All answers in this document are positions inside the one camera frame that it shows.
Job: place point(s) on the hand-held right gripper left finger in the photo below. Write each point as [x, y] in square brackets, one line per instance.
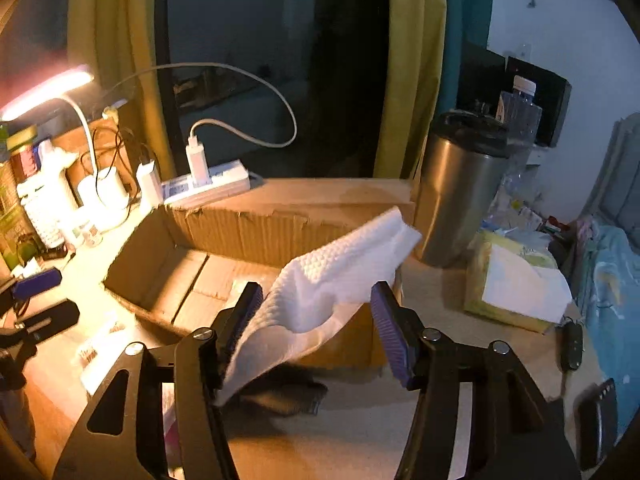
[245, 310]

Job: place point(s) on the crumpled plastic bags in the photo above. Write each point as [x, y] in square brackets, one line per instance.
[520, 205]

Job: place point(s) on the white desk lamp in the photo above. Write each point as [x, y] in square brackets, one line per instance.
[107, 195]

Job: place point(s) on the black box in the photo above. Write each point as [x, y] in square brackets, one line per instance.
[480, 75]

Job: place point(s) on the teal curtain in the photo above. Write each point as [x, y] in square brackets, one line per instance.
[467, 20]

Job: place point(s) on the brown cardboard box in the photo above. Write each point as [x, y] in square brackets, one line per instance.
[240, 230]

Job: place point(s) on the yellow curtain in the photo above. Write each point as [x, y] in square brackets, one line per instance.
[115, 35]
[415, 60]

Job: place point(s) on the stainless steel tumbler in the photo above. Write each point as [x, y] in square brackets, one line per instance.
[455, 195]

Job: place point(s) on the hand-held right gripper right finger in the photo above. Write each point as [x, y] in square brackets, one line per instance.
[387, 330]

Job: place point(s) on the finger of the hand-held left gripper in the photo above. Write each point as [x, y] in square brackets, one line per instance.
[37, 281]
[47, 317]

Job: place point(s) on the yellow tissue pack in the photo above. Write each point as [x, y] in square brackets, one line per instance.
[480, 280]

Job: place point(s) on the white power strip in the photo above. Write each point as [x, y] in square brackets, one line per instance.
[225, 180]

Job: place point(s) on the light blue blanket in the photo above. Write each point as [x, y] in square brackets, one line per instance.
[612, 300]

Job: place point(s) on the green packet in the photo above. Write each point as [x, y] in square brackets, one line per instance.
[12, 235]

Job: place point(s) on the black car key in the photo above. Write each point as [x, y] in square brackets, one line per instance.
[571, 345]

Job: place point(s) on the white paper towel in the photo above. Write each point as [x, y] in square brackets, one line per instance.
[325, 280]

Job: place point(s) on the white perforated basket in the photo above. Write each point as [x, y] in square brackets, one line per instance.
[47, 215]

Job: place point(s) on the white small bottle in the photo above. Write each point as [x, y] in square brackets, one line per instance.
[92, 234]
[72, 240]

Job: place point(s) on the pink fluffy cloth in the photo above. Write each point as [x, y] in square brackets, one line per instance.
[171, 440]

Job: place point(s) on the clear water bottle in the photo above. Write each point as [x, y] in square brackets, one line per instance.
[522, 110]

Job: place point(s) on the cotton swab pack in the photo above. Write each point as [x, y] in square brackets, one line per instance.
[102, 355]

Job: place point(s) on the grey padded headboard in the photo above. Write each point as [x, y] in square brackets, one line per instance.
[620, 170]

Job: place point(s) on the black ribbed object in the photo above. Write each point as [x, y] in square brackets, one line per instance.
[597, 420]

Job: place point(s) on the brown carton behind lamp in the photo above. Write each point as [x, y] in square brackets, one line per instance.
[72, 145]

